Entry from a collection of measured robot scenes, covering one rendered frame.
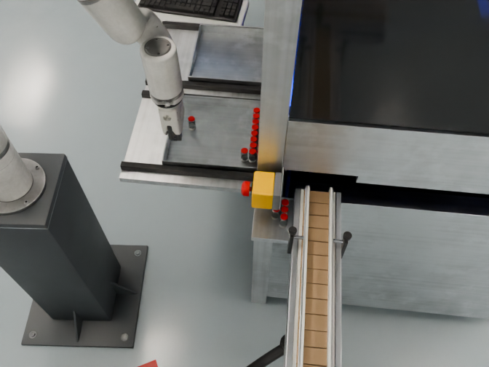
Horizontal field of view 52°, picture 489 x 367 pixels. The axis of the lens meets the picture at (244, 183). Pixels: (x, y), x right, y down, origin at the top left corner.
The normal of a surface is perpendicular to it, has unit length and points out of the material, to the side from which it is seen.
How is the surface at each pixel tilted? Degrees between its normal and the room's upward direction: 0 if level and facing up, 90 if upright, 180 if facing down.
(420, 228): 90
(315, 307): 0
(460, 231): 90
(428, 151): 90
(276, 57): 90
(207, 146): 0
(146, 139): 0
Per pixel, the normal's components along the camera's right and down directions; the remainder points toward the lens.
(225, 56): 0.00, -0.55
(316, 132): -0.11, 0.83
